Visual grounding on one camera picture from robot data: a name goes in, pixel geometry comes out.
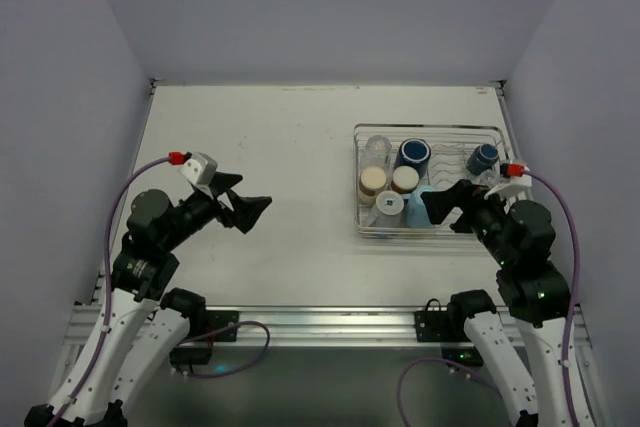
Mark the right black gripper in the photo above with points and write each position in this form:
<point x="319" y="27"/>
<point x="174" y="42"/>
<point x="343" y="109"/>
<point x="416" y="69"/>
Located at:
<point x="470" y="209"/>

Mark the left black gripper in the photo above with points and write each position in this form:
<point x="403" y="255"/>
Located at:
<point x="222" y="201"/>

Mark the light blue mug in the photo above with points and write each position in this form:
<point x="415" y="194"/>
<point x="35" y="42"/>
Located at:
<point x="416" y="215"/>

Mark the pale grey-blue mug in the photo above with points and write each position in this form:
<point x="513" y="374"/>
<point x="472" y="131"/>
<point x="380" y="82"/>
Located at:
<point x="387" y="211"/>

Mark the large dark blue mug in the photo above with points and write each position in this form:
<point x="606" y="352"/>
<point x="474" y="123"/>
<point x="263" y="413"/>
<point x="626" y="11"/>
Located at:
<point x="414" y="153"/>

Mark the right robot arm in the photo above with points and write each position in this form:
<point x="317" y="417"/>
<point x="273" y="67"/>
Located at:
<point x="544" y="387"/>

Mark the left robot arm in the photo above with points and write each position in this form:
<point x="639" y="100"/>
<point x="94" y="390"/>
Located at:
<point x="143" y="320"/>

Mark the white cup brown band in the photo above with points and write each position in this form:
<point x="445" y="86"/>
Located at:
<point x="404" y="179"/>

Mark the small clear glass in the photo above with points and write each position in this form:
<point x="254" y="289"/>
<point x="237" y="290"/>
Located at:
<point x="488" y="178"/>

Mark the small dark blue cup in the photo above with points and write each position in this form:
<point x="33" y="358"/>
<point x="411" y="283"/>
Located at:
<point x="483" y="158"/>

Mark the cream cup brown band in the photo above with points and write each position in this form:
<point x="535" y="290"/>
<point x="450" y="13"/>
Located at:
<point x="372" y="181"/>

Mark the clear faceted glass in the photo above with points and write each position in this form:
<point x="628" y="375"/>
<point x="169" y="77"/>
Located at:
<point x="377" y="152"/>

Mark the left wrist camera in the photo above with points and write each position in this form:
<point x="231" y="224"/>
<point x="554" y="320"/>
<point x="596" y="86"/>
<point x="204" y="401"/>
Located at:
<point x="199" y="170"/>

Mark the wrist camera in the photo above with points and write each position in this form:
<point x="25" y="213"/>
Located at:
<point x="514" y="180"/>
<point x="199" y="170"/>

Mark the metal wire dish rack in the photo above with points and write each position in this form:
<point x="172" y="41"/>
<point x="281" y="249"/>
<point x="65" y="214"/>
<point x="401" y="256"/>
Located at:
<point x="451" y="146"/>

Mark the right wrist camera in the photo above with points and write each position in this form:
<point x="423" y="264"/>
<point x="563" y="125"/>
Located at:
<point x="514" y="180"/>

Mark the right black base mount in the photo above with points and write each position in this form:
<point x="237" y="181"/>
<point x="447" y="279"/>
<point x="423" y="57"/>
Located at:
<point x="433" y="324"/>

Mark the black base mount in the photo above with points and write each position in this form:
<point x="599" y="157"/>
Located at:
<point x="200" y="353"/>
<point x="433" y="324"/>

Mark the aluminium front rail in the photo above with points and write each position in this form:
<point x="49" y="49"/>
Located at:
<point x="316" y="327"/>

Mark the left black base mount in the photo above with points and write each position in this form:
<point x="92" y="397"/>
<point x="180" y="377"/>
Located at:
<point x="200" y="353"/>

